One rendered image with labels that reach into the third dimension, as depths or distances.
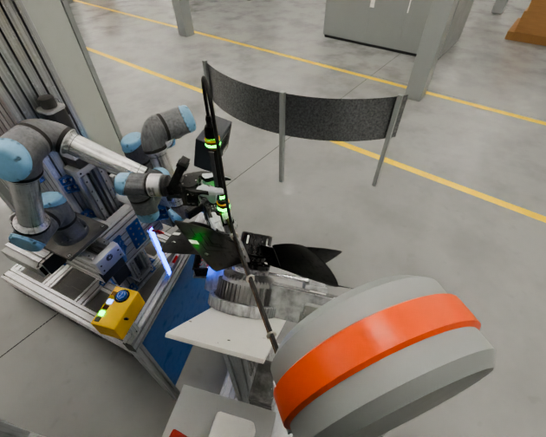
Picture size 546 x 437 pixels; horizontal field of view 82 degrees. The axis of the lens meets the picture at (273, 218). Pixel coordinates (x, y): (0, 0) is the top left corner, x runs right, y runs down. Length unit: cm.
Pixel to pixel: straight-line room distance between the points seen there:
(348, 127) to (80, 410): 281
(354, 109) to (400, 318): 271
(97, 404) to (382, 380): 230
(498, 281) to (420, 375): 288
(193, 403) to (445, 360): 119
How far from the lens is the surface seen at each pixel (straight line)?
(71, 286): 268
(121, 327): 133
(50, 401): 259
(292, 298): 116
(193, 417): 133
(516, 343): 282
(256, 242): 114
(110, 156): 124
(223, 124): 184
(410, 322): 21
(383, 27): 710
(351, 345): 20
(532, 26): 874
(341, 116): 288
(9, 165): 120
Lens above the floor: 213
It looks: 46 degrees down
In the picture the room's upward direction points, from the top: 1 degrees counter-clockwise
